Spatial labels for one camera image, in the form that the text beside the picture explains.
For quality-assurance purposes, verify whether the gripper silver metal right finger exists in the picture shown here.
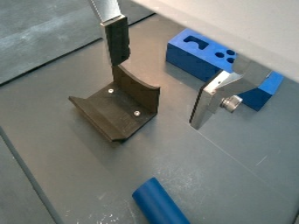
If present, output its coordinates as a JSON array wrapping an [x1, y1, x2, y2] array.
[[189, 55, 272, 130]]

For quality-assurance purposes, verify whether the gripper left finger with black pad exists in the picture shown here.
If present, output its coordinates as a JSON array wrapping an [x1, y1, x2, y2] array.
[[88, 0, 131, 67]]

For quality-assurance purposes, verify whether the blue cylinder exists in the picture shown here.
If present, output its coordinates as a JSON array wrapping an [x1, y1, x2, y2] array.
[[132, 178, 191, 224]]

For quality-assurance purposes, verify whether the blue shape sorting block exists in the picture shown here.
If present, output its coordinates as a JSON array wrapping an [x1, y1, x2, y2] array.
[[165, 29, 284, 111]]

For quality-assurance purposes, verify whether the black curved cradle stand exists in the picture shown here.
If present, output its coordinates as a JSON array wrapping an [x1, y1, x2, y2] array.
[[69, 66, 160, 142]]

